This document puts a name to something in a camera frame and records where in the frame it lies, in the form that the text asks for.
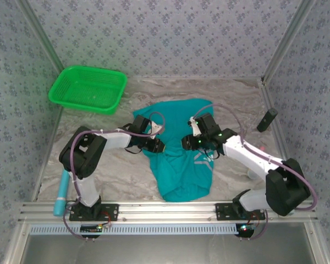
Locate teal t-shirt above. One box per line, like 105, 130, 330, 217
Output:
132, 98, 216, 202

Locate black cylindrical device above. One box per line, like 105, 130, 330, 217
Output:
256, 107, 279, 133

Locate green plastic basket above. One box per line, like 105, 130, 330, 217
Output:
48, 64, 128, 115

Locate grey metal shelf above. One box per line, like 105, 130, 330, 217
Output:
2, 222, 330, 264

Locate light blue tube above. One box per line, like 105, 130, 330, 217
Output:
53, 169, 70, 217

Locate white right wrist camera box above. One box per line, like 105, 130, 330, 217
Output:
188, 116, 201, 136

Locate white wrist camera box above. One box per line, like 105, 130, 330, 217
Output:
149, 120, 166, 138
188, 116, 201, 136

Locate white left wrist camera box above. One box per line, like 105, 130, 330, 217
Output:
149, 120, 166, 138

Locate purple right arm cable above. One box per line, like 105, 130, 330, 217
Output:
192, 104, 318, 240

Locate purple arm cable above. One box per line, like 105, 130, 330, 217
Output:
62, 111, 166, 241
192, 104, 318, 240

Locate aluminium mounting rail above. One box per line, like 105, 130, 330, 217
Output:
18, 201, 318, 223

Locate aluminium table side rail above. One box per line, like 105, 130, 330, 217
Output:
30, 107, 64, 202
257, 78, 292, 163

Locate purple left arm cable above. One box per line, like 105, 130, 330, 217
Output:
62, 111, 166, 241

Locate slotted cable duct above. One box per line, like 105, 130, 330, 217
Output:
29, 223, 241, 236

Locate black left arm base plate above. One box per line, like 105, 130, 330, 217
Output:
69, 202, 119, 222

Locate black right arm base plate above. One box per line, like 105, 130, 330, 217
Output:
214, 202, 266, 222

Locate aluminium frame post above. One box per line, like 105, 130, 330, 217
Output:
261, 0, 318, 83
15, 0, 65, 73

